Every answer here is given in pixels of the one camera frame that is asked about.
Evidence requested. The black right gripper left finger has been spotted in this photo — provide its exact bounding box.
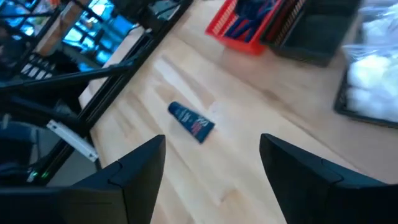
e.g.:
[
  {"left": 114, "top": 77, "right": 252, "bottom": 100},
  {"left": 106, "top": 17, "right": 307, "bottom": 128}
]
[{"left": 0, "top": 134, "right": 167, "bottom": 224}]

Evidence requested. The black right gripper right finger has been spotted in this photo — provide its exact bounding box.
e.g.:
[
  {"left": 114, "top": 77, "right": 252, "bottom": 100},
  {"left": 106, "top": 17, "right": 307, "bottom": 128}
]
[{"left": 259, "top": 133, "right": 398, "bottom": 224}]

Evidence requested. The dark blue toiletry tube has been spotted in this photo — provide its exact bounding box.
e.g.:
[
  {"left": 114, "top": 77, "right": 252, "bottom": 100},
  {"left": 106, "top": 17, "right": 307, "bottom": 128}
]
[{"left": 167, "top": 100, "right": 216, "bottom": 145}]

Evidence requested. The clear bag of cotton balls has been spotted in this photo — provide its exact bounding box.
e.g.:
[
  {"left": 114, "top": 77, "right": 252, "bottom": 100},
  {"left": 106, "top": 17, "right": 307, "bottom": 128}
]
[{"left": 341, "top": 0, "right": 398, "bottom": 123}]

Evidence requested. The blue disposable razor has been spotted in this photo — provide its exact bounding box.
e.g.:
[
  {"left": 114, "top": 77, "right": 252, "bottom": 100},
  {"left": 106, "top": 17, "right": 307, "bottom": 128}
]
[
  {"left": 243, "top": 10, "right": 270, "bottom": 44},
  {"left": 236, "top": 0, "right": 279, "bottom": 20},
  {"left": 224, "top": 16, "right": 248, "bottom": 39}
]

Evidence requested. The black plastic basket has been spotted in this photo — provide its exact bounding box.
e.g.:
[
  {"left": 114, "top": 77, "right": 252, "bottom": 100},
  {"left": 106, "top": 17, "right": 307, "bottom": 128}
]
[
  {"left": 333, "top": 0, "right": 398, "bottom": 129},
  {"left": 260, "top": 0, "right": 363, "bottom": 68}
]

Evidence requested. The red plastic basket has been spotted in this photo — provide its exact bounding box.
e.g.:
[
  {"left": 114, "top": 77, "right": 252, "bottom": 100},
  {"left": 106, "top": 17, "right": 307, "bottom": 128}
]
[{"left": 205, "top": 0, "right": 284, "bottom": 57}]

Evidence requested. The silver frame bracket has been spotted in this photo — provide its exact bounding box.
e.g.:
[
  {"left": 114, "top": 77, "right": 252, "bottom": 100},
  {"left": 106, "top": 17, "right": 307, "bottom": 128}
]
[{"left": 46, "top": 119, "right": 100, "bottom": 163}]

